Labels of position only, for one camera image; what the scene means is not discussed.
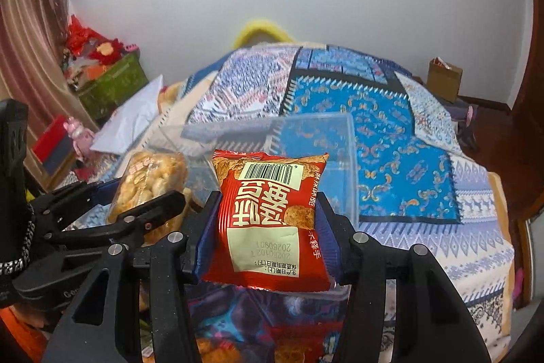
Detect green storage box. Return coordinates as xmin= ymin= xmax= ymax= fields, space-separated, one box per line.
xmin=76 ymin=52 xmax=149 ymax=121

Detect blue patterned blanket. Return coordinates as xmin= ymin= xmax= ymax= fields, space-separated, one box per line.
xmin=102 ymin=43 xmax=518 ymax=363

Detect pink plush toy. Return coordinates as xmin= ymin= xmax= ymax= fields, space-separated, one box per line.
xmin=64 ymin=117 xmax=95 ymax=160

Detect yellow fluffy cushion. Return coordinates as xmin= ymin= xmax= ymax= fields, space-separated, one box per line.
xmin=232 ymin=19 xmax=295 ymax=48

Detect clear packet of fried snacks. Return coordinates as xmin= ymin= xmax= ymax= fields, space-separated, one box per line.
xmin=105 ymin=150 xmax=189 ymax=247

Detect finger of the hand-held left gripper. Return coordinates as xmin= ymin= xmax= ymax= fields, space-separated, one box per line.
xmin=42 ymin=190 xmax=193 ymax=258
xmin=31 ymin=179 xmax=125 ymax=230

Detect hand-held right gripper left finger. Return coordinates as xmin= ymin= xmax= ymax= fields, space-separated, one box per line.
xmin=42 ymin=191 xmax=224 ymax=363

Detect pile of red plush decorations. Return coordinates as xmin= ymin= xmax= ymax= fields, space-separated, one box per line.
xmin=63 ymin=15 xmax=141 ymax=71

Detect orange cloth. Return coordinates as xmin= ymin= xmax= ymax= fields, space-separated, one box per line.
xmin=0 ymin=306 xmax=48 ymax=363

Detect brown cardboard box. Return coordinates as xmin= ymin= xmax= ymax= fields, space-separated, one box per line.
xmin=427 ymin=57 xmax=463 ymax=103

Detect white pillow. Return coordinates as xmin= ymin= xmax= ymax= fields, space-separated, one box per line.
xmin=90 ymin=75 xmax=165 ymax=154

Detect wooden door frame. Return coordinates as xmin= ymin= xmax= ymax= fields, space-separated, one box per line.
xmin=509 ymin=0 xmax=544 ymax=306

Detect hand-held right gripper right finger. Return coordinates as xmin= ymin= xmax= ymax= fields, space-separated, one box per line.
xmin=314 ymin=191 xmax=490 ymax=363

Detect striped brown curtain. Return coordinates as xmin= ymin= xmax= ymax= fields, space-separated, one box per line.
xmin=0 ymin=0 xmax=93 ymax=130

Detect red and grey box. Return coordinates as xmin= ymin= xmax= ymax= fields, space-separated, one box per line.
xmin=32 ymin=115 xmax=76 ymax=177

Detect red printed snack packet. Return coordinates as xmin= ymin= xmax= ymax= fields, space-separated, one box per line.
xmin=268 ymin=325 xmax=346 ymax=363

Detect dark shoes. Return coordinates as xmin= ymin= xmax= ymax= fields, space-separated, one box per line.
xmin=449 ymin=103 xmax=482 ymax=152

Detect clear plastic storage box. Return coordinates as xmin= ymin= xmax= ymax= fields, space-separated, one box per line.
xmin=142 ymin=112 xmax=362 ymax=306

